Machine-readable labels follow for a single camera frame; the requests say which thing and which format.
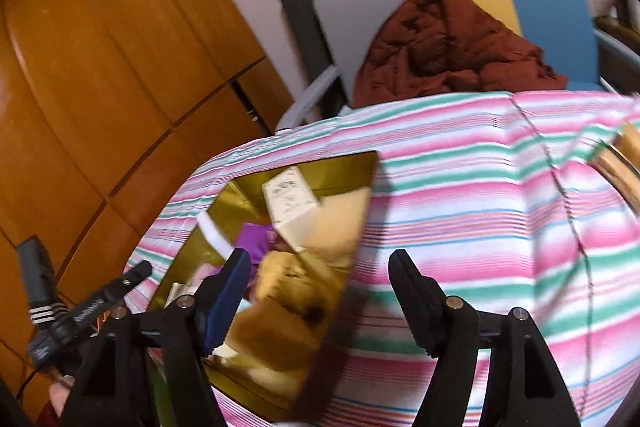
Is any person left hand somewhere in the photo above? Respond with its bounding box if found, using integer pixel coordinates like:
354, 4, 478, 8
49, 375, 75, 416

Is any grey yellow blue chair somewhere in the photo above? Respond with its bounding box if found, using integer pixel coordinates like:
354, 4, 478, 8
314, 0, 639, 113

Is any white melamine sponge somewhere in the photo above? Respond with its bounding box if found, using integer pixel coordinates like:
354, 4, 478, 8
196, 211, 234, 261

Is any black rolled mat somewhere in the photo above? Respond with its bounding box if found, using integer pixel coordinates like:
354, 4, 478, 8
278, 0, 347, 129

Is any tan sponge block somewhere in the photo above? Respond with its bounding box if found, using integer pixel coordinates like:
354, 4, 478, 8
303, 186, 372, 268
226, 251, 347, 372

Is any striped pink green tablecloth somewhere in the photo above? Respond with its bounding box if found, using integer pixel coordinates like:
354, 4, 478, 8
127, 91, 639, 426

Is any purple packet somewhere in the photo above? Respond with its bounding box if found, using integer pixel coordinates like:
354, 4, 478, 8
234, 223, 276, 279

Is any gold metal tin box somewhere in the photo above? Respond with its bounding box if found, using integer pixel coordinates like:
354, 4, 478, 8
149, 150, 378, 423

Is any beige printed carton box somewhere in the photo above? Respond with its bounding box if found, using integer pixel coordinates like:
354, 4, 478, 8
262, 166, 321, 253

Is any wooden panelled wardrobe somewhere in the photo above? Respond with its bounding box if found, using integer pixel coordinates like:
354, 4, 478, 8
1, 0, 292, 418

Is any dark red puffer jacket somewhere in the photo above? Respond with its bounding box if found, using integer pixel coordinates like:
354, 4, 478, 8
352, 0, 568, 108

